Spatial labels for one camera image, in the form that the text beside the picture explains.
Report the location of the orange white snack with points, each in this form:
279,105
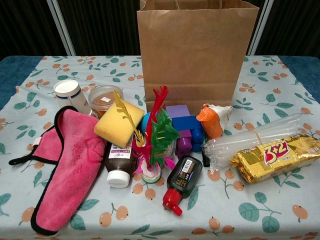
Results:
210,125

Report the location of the clear bag of straws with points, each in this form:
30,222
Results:
237,145

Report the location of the white paper cup blue stripes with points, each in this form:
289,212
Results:
72,98

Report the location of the gold biscuit pack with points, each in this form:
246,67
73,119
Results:
270,162

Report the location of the brown paper bag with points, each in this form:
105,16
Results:
195,62

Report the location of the floral tablecloth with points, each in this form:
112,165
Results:
250,212

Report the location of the colourful feather shuttlecock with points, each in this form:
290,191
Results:
160,132

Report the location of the blue ball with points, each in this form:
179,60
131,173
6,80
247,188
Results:
145,123

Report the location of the lilac foam block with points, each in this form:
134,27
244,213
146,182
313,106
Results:
177,111

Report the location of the blue toy block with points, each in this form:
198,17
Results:
185,122

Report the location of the dark purple toy brick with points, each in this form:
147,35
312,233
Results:
183,146

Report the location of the yellow sponge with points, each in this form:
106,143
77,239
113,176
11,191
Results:
117,125

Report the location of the black bottle red cap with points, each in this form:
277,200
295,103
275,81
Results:
183,172

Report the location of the green white marker pen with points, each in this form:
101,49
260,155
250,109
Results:
205,161

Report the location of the clear jar brown contents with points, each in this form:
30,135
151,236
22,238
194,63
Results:
102,100

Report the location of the brown bottle white cap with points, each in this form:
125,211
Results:
118,165

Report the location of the pink towel black trim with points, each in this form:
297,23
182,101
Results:
72,162

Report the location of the white aluminium partition post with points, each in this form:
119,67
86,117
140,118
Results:
260,27
61,27

